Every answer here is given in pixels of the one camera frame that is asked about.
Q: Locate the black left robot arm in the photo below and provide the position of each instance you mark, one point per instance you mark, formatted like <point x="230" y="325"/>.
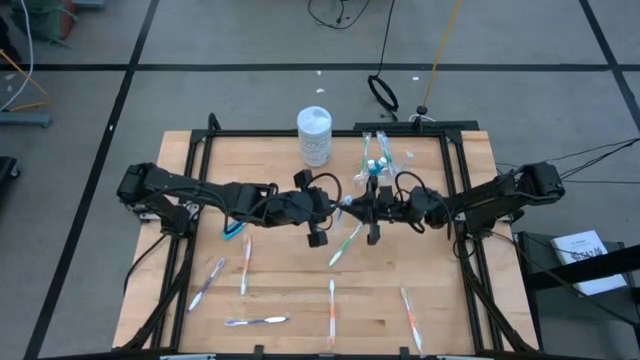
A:
<point x="200" y="192"/>

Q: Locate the blue-grey base foot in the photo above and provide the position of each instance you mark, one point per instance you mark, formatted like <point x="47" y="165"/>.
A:
<point x="25" y="119"/>

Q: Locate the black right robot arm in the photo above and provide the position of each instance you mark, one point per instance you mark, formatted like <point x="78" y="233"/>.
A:
<point x="490" y="197"/>

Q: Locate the white wipes canister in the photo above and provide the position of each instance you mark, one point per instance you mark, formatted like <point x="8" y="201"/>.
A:
<point x="314" y="135"/>

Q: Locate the clear acrylic organizer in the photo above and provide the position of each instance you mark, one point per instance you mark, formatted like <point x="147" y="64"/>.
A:
<point x="396" y="173"/>

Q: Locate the black mounting bar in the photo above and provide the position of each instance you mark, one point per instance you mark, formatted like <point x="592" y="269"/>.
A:
<point x="450" y="126"/>

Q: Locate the purple toothbrush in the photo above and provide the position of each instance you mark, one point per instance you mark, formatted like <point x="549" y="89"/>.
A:
<point x="206" y="285"/>
<point x="257" y="320"/>

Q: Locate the black side cart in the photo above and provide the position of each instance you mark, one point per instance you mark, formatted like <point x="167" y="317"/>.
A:
<point x="575" y="272"/>

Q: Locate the grey connector bracket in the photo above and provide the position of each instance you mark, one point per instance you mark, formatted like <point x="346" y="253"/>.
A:
<point x="150" y="216"/>

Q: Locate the black caster foot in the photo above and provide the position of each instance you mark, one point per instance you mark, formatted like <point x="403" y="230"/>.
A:
<point x="6" y="167"/>

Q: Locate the orange toothbrush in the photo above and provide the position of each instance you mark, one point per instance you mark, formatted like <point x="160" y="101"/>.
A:
<point x="245" y="265"/>
<point x="411" y="320"/>
<point x="331" y="312"/>

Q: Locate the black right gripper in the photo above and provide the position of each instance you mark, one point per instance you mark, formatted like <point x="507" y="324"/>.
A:
<point x="390" y="205"/>

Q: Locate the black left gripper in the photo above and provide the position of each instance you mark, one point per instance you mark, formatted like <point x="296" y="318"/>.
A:
<point x="297" y="207"/>

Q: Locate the green bag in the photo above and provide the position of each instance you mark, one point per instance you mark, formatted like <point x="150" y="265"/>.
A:
<point x="45" y="20"/>

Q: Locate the white booklet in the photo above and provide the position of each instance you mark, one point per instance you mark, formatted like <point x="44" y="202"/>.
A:
<point x="580" y="245"/>

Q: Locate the black aluminium table frame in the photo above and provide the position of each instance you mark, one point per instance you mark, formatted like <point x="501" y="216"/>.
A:
<point x="250" y="133"/>

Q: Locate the black round knob stand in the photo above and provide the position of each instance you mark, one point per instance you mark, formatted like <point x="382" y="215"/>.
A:
<point x="423" y="110"/>

